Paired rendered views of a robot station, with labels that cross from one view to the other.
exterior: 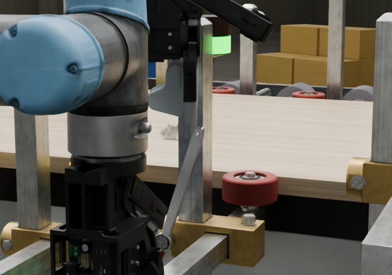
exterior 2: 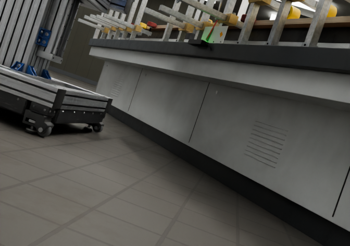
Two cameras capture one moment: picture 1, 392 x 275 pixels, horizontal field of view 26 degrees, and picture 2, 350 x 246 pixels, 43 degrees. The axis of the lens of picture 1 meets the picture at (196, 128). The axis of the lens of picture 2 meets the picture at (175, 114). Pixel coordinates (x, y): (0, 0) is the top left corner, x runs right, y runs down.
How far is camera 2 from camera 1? 197 cm
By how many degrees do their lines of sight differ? 44
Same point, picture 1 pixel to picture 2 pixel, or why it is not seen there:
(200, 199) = (227, 8)
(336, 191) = (265, 22)
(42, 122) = not seen: outside the picture
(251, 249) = (229, 17)
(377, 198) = (251, 0)
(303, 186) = (260, 22)
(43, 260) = (196, 22)
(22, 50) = not seen: outside the picture
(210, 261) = (216, 13)
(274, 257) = not seen: hidden behind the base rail
